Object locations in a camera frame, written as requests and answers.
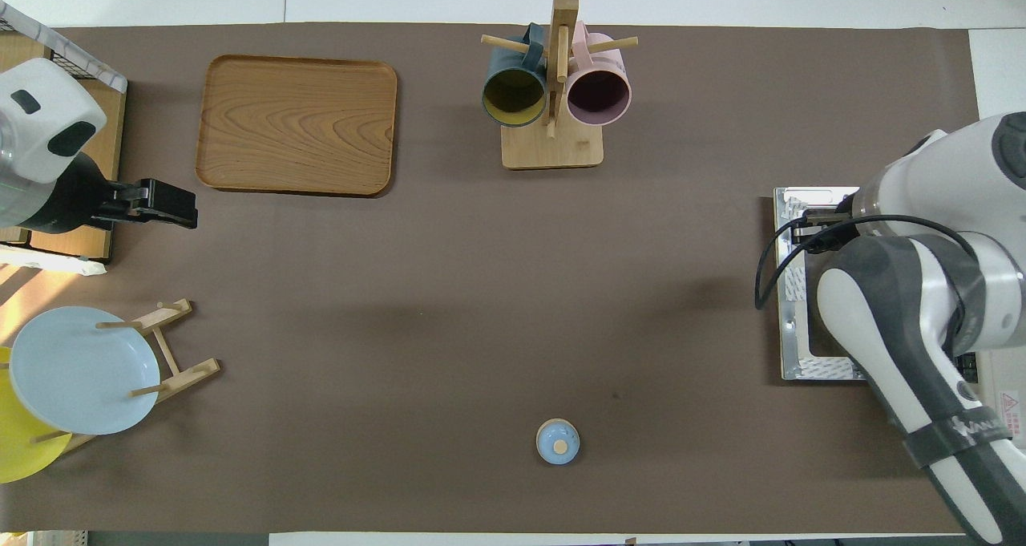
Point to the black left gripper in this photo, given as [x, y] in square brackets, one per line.
[68, 201]

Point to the oven door with glass window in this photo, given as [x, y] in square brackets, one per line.
[789, 329]

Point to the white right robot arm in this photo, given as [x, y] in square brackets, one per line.
[882, 329]

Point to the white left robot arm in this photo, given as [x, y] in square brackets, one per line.
[40, 113]

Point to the wooden serving tray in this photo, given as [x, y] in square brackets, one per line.
[296, 125]

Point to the wooden plate rack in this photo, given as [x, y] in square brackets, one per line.
[192, 374]

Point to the light blue plate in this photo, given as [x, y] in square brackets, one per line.
[80, 370]

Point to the yellow plate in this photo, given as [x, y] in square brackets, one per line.
[24, 458]

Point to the brown table mat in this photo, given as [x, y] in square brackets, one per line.
[481, 289]

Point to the dark blue mug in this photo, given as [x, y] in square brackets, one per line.
[513, 97]

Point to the wooden mug rack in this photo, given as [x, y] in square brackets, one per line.
[553, 149]

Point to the pink mug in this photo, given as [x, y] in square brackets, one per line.
[597, 93]

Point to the small blue call bell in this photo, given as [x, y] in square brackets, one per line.
[558, 442]

